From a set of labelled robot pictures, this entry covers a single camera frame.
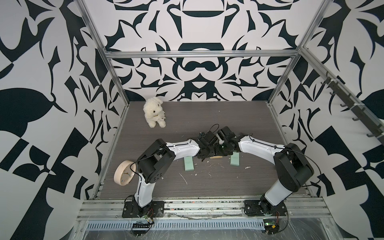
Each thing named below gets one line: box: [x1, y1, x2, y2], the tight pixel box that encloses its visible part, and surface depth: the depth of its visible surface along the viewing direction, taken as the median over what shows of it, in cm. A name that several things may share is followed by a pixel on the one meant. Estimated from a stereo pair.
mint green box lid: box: [230, 151, 240, 167], surface depth 91 cm
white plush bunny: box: [143, 97, 166, 128], surface depth 95 cm
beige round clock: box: [113, 160, 137, 186], surface depth 77 cm
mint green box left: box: [184, 156, 195, 172], surface depth 89 cm
